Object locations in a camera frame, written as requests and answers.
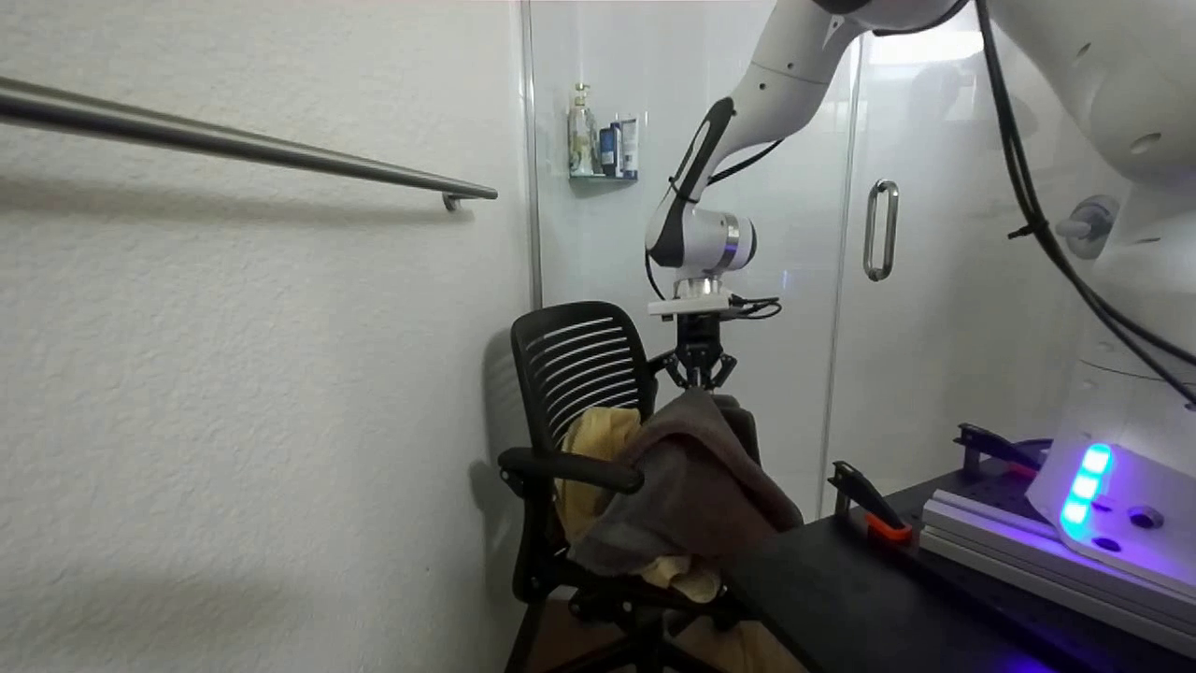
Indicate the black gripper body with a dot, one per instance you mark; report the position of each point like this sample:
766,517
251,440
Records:
700,337

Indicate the grey towel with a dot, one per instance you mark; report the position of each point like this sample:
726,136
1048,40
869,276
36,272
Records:
695,487

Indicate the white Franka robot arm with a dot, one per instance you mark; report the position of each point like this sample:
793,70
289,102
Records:
1122,75

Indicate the black mesh office chair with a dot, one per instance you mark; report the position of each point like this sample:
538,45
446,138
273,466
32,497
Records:
583,362

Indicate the yellow towel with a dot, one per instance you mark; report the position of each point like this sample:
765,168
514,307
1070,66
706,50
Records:
597,461

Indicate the fixed glass shower panel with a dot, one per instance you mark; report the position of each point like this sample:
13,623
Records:
796,414

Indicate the shower shelf caddy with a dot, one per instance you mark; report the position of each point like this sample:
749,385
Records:
604,176

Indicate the black orange bar clamp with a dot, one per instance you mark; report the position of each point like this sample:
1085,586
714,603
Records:
871,506

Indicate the blue toiletry container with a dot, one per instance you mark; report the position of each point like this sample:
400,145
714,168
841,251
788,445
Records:
619,147

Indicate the white bottle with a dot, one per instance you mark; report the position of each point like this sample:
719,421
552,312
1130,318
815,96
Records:
580,132

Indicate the glass shower door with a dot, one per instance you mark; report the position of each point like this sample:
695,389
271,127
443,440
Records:
958,349

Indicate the black purple clamp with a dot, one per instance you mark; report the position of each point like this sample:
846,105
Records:
994,450

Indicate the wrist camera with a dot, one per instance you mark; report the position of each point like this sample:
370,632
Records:
749,304

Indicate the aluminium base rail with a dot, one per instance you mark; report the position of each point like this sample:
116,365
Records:
1048,563

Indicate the metal wall towel bar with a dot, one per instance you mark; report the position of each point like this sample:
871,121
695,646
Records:
248,145

